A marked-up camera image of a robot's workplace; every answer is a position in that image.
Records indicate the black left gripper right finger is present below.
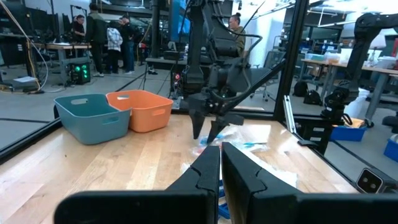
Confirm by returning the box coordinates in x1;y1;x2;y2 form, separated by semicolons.
221;141;398;224

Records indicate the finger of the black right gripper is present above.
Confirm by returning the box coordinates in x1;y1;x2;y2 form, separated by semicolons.
188;108;206;140
206;115;246;145

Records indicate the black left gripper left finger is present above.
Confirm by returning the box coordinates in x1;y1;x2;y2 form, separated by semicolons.
53;144;221;224

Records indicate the toothbrush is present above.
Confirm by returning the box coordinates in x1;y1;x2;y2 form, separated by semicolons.
236;139;270;153
191;144;212;158
198;132;237;147

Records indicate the clear bag of cotton balls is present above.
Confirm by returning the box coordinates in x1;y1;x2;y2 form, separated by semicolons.
180;161;195;177

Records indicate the blue screws pile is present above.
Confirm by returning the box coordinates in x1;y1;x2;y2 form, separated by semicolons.
218;202;231;220

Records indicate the black computer with red light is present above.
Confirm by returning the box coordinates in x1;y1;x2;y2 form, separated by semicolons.
170;71;184;100

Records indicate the person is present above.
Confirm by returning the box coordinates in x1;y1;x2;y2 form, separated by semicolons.
85;2;108;78
71;14;86;44
106;20;124;75
228;12;246;57
119;14;136;75

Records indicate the orange plastic bin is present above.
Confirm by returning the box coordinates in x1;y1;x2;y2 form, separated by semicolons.
105;89;174;134

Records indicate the grey office chair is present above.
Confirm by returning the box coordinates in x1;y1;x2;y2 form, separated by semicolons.
250;49;285;102

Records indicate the silver aluminium bar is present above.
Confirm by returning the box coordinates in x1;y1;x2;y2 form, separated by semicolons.
282;95;297;134

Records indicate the blue display screen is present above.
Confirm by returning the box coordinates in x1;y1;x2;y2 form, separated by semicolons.
169;0;191;43

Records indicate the black table clamp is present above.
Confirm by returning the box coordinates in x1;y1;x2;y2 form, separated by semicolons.
297;139;318;148

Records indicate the black backpack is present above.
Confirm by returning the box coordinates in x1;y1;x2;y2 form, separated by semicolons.
292;80;309;98
303;89;323;106

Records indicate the black steel column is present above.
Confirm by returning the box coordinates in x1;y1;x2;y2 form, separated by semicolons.
149;0;162;58

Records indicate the teal plastic bin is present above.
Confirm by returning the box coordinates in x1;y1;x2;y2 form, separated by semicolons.
53;93;132;146

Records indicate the blue storage bin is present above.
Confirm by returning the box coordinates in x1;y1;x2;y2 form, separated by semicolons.
383;138;398;163
330;124;368;142

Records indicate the long wooden worktable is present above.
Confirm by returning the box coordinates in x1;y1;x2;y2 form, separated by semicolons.
300;58;398;122

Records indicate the black computer with green lights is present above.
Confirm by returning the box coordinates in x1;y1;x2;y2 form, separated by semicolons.
70;62;91;85

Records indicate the small wooden workbench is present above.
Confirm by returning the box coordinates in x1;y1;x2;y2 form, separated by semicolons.
30;42;93;83

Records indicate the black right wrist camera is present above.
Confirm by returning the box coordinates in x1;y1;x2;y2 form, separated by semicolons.
206;93;233;113

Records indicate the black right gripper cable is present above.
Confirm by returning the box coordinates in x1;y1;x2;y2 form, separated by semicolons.
206;17;264;103

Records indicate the black metal table frame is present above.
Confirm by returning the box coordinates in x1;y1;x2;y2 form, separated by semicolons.
0;0;398;195

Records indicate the small black depth camera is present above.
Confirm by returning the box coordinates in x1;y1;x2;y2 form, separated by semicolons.
355;167;398;194

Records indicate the yellow hanging cable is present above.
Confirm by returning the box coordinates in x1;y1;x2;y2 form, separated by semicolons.
0;0;49;93

